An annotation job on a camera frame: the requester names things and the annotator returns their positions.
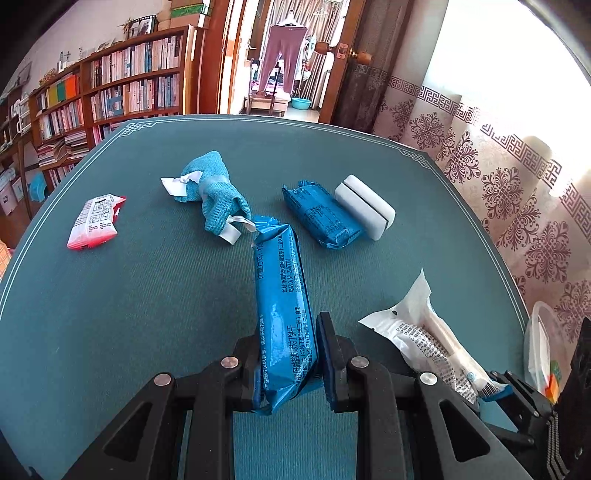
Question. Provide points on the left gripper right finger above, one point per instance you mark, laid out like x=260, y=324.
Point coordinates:
x=409, y=427

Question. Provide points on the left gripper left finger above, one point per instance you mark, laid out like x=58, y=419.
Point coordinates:
x=177, y=427

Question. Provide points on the white bandage packet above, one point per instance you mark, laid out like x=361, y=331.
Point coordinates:
x=428, y=344

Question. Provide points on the long blue biscuit packet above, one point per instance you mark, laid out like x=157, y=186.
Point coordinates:
x=287, y=345

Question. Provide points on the red white snack packet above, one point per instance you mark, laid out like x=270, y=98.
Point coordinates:
x=94, y=225

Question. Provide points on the short blue wafer packet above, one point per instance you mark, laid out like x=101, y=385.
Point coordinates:
x=322, y=216

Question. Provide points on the teal towel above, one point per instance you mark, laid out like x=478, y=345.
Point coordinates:
x=206, y=180

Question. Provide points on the clear plastic storage bin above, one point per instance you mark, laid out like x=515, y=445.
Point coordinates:
x=546, y=358

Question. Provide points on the blue plastic stool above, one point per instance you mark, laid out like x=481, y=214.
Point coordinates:
x=38, y=188

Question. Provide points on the teal wash basin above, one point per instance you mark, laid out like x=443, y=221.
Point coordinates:
x=300, y=103

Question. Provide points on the patterned white curtain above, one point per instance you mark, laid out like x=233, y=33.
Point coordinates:
x=498, y=102

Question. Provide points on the small wooden shelf desk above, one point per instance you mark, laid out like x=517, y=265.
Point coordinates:
x=15, y=135

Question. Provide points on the large wooden bookshelf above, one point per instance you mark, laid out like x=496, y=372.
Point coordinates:
x=148, y=76

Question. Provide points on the wooden door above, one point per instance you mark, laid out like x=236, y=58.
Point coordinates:
x=344, y=53

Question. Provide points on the dark brown curtain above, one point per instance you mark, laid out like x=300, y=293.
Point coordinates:
x=380, y=35

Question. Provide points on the hanging pink trousers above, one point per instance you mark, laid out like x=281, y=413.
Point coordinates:
x=284, y=43

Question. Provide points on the framed photo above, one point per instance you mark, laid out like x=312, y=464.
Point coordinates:
x=139, y=27

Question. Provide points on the stacked gift boxes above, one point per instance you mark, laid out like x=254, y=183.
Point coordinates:
x=179, y=13

